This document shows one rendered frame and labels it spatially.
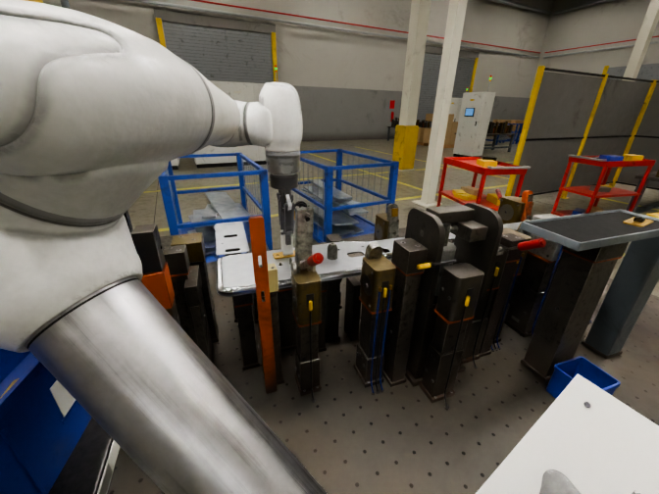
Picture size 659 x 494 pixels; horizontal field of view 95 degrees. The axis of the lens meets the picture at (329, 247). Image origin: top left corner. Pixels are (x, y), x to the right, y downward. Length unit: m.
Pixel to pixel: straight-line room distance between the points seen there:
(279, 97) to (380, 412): 0.81
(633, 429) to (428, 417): 0.42
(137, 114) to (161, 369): 0.21
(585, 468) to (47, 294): 0.68
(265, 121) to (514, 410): 0.96
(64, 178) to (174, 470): 0.25
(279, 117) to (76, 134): 0.57
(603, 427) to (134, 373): 0.61
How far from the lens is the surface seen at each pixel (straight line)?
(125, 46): 0.29
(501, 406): 1.01
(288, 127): 0.78
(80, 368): 0.34
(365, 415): 0.88
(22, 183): 0.30
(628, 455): 0.64
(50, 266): 0.33
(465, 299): 0.75
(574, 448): 0.65
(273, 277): 0.72
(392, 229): 1.11
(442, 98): 5.11
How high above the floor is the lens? 1.40
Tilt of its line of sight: 24 degrees down
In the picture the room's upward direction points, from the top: 1 degrees clockwise
